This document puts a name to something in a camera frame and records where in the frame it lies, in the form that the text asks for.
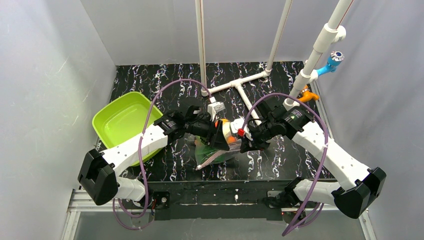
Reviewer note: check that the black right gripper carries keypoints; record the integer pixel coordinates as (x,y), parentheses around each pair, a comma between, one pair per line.
(253,138)

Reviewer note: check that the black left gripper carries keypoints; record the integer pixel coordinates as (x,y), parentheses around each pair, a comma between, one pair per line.
(215,135)

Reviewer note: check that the clear zip top bag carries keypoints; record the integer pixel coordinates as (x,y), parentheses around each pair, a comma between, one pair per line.
(234,149)

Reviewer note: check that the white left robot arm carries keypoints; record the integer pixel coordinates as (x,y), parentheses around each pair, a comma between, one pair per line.
(100,173)

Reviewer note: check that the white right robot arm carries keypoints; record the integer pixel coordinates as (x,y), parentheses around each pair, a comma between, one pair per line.
(356,186)

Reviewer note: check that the red fake apple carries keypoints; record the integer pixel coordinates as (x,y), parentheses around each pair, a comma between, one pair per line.
(231,140)

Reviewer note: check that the green fake leafy vegetable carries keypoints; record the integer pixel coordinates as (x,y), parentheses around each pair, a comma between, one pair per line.
(204,152)

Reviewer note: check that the orange tap valve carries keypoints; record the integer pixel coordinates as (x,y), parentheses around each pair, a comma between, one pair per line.
(307,95)

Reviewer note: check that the lime green plastic basin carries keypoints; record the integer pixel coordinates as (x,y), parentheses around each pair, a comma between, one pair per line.
(123,120)

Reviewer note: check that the blue tap valve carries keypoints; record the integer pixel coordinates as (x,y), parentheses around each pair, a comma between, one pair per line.
(334,60)

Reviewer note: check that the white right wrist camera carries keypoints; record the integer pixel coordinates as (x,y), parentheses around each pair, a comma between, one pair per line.
(237,128)

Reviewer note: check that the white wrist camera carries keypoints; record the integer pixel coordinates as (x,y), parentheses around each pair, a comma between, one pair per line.
(237,128)
(214,107)

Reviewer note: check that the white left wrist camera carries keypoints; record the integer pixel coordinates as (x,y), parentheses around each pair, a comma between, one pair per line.
(214,107)

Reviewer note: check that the white PVC pipe frame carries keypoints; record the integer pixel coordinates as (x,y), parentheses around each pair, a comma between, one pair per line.
(239,35)

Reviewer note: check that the aluminium frame rail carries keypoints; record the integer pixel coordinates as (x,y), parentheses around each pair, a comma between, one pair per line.
(175,204)

